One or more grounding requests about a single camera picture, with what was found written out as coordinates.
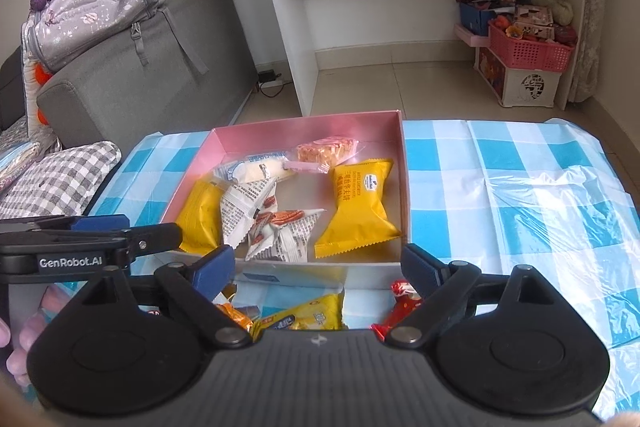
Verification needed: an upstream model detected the blue storage box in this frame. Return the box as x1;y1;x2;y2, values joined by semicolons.
459;0;516;38

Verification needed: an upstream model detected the white desk with shelves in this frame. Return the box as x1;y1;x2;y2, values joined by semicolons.
248;0;601;118

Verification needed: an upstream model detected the yellow snack packet white logo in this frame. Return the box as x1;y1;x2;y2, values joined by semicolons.
314;157;403;260

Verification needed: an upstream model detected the pale striped cloth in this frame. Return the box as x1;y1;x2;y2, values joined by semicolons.
0;139;43;195

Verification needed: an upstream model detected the pink cardboard box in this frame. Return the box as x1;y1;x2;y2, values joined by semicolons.
160;109;412;333

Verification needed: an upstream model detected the red snack packet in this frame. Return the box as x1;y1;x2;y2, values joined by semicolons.
371;279;426;343

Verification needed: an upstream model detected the white blue bread packet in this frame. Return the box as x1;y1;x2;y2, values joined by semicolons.
212;151;296;185

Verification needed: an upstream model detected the grey sofa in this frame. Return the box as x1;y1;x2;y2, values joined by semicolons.
0;0;258;148

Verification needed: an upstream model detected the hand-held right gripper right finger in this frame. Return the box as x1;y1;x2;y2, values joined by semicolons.
387;243;551;350

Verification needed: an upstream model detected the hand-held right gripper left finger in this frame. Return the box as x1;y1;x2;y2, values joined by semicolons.
75;244;253;350

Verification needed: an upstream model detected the person's left hand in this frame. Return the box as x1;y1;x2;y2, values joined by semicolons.
0;284;68;390

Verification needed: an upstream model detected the grey printed backpack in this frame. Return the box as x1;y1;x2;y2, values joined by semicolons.
22;0;211;75

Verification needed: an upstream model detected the orange snack packet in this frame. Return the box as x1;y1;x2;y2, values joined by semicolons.
215;292;253;333

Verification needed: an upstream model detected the clear pink bread packet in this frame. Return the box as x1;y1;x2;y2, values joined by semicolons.
282;134;361;175

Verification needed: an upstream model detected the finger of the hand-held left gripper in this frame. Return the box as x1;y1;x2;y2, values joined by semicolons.
112;223;184;269
0;214;132;240

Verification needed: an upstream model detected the lace curtain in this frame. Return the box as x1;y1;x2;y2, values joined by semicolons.
567;0;608;105

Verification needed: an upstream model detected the yellow packet blue oval label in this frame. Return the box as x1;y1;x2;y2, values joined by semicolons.
250;294;346;343

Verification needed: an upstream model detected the white storage stool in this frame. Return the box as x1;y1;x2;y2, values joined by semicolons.
474;46;563;108

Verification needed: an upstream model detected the pink plastic tray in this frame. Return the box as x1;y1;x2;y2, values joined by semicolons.
454;24;491;49

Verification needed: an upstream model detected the white triangular packet nut picture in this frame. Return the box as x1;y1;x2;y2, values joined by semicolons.
245;207;327;263

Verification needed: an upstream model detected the pile of toy boxes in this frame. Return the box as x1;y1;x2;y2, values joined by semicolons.
492;4;576;45

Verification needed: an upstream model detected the beige plush toy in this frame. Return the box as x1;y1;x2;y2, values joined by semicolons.
531;0;575;25

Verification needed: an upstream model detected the plain yellow snack packet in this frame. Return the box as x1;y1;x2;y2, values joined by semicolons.
175;179;226;255

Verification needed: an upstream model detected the white triangular packet text print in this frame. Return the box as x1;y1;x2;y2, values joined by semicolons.
218;179;278;250

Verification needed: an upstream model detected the orange plush toy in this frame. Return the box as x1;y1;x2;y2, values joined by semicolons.
25;57;55;128

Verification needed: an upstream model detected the blue checkered plastic tablecloth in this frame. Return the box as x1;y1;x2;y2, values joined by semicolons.
40;117;640;418

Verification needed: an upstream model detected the power strip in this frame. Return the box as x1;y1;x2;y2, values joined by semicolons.
257;69;286;88

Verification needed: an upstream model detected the grey white checkered pillow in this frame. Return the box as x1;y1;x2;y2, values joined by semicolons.
0;141;122;220

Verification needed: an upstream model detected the large pink basket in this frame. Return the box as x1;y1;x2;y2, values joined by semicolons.
488;23;576;75

